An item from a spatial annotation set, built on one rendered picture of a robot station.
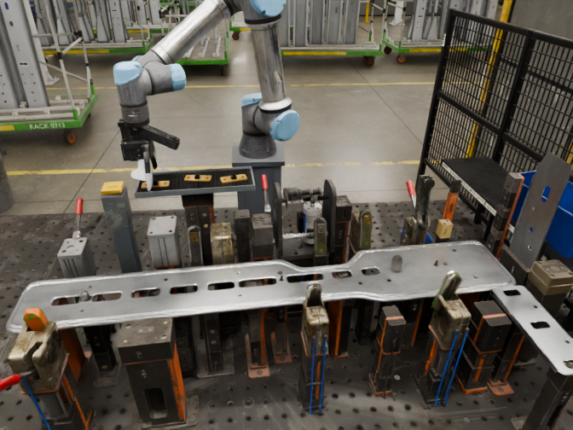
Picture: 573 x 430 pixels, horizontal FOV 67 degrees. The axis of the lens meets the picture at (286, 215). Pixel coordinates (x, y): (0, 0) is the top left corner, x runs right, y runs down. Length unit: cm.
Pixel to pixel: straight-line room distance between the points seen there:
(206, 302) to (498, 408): 87
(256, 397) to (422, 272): 60
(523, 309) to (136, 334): 98
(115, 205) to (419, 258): 96
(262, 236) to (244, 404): 48
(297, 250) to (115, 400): 69
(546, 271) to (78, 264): 131
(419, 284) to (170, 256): 72
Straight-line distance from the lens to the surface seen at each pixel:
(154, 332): 110
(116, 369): 148
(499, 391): 150
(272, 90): 150
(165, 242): 129
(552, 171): 136
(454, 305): 118
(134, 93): 128
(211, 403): 135
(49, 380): 116
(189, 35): 146
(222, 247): 129
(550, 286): 137
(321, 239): 133
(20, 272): 201
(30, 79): 539
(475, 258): 144
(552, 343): 125
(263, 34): 144
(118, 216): 147
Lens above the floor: 181
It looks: 32 degrees down
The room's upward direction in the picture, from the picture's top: 1 degrees clockwise
